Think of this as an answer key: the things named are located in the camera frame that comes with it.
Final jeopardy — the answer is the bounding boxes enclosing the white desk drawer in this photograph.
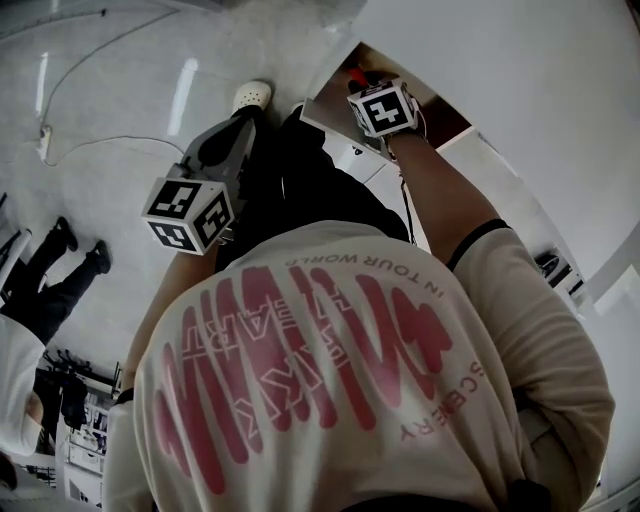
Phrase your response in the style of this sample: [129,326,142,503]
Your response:
[333,139,401,187]
[298,40,476,151]

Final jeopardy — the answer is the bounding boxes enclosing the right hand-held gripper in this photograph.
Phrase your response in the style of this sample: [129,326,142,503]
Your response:
[346,71,421,140]

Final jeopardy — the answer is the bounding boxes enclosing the white desk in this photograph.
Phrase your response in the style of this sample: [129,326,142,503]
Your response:
[339,0,640,311]

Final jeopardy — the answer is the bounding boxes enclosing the closed white desk drawer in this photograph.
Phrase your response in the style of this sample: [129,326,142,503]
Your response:
[333,139,401,187]

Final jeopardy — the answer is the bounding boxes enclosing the person's left forearm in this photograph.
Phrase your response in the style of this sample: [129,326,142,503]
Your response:
[119,244,226,391]

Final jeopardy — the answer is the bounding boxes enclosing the person's white printed shirt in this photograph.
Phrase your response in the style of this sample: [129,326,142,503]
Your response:
[102,219,617,512]

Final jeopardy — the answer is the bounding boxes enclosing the person's black trousers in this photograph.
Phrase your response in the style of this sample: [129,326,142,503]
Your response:
[214,104,414,274]

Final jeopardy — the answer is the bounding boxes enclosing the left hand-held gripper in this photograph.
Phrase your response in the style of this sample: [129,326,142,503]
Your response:
[141,121,258,257]

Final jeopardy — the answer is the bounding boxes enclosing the thin black cable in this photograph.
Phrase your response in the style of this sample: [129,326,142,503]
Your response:
[398,167,419,246]

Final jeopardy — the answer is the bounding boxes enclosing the person's right forearm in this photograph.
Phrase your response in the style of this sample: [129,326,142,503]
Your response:
[388,130,504,264]

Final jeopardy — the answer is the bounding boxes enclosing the white floor cable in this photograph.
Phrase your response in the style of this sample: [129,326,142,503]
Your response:
[37,134,186,169]

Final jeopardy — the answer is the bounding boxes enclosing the person's white shoe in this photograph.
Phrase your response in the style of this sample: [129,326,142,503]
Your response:
[232,79,275,115]

